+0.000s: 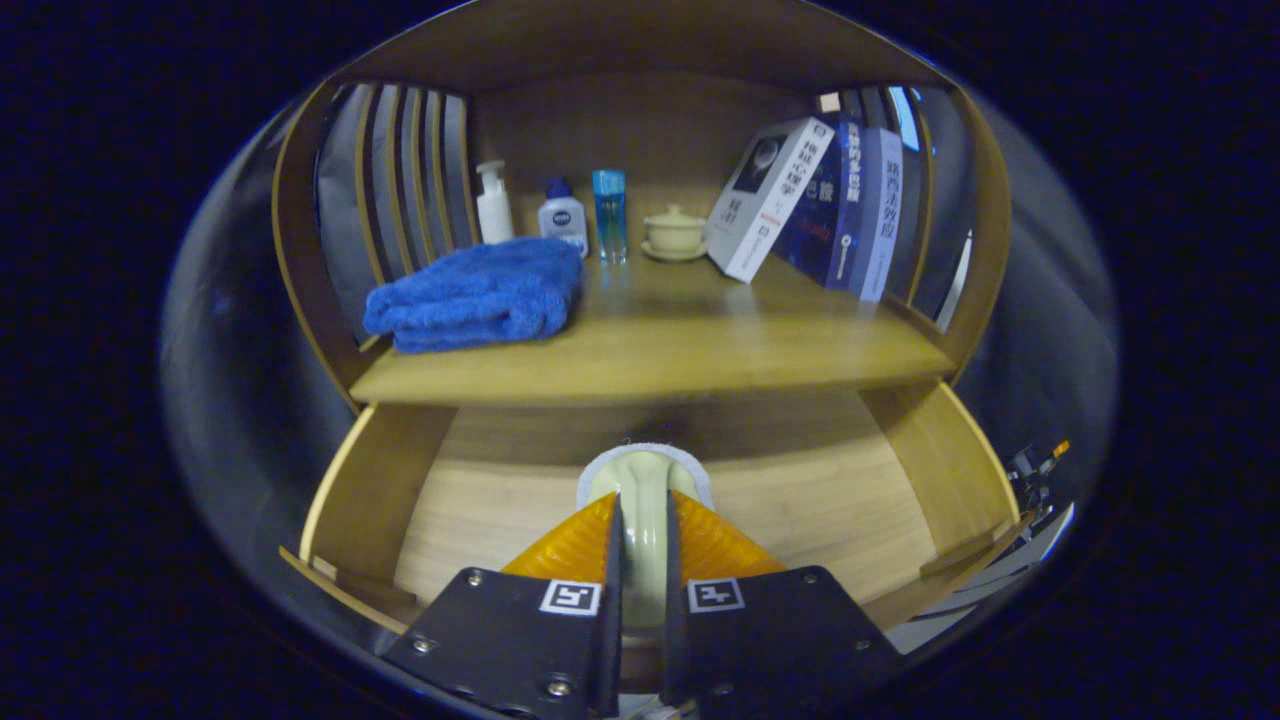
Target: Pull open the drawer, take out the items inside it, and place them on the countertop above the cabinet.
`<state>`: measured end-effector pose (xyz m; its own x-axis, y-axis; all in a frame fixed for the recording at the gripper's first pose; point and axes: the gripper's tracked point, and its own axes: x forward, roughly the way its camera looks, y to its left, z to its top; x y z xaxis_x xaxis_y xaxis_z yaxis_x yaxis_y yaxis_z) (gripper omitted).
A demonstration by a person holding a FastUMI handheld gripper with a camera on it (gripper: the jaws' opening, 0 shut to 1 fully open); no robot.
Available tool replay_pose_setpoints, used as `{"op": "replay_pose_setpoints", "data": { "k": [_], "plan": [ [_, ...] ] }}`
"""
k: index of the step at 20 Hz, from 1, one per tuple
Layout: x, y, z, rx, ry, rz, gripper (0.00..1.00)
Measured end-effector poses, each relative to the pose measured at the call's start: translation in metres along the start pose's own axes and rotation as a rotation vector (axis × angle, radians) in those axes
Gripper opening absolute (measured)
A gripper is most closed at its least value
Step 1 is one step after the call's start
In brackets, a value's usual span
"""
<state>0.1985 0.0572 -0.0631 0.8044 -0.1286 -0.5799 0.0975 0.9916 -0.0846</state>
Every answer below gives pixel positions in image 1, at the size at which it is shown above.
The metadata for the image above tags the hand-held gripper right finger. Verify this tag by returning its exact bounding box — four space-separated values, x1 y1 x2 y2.
660 488 906 720

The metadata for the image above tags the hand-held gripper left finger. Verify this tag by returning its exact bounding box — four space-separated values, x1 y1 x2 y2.
380 492 626 720

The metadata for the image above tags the beige handled white scrub brush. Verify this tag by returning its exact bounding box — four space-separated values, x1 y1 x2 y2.
576 440 716 631

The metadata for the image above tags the wooden drawer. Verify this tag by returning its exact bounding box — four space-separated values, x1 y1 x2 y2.
278 380 1036 661

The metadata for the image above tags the wooden countertop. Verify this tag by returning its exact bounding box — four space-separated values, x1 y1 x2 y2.
350 255 956 406

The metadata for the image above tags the blue folded towel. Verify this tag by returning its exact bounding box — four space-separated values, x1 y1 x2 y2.
363 237 584 354

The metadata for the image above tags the black device with orange tip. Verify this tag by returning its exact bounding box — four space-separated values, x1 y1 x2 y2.
1005 438 1073 511

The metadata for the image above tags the beige lidded teacup with saucer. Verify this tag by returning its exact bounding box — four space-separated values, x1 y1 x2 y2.
641 204 708 263

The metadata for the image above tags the white bottle with blue cap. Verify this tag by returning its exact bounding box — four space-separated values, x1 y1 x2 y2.
537 177 590 259

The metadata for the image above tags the clear blue bottle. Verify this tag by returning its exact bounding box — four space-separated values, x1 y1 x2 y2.
591 169 628 265

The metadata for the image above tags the dark blue book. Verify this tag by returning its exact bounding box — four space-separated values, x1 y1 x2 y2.
775 115 866 291

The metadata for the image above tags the white pump bottle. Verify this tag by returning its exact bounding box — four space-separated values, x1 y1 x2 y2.
475 160 515 246

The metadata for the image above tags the white book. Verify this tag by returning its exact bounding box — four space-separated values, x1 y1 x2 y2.
705 117 835 284

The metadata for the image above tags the pale lavender book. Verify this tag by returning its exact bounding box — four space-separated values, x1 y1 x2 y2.
848 127 904 303

